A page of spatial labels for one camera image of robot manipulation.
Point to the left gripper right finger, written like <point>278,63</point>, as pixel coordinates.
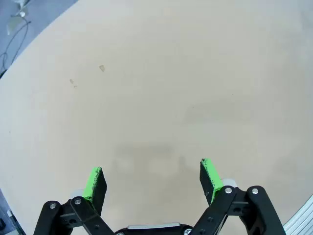
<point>210,181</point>

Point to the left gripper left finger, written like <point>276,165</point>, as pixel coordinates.
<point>96,191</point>

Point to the aluminium table edge rail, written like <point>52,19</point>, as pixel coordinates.
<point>302,220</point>

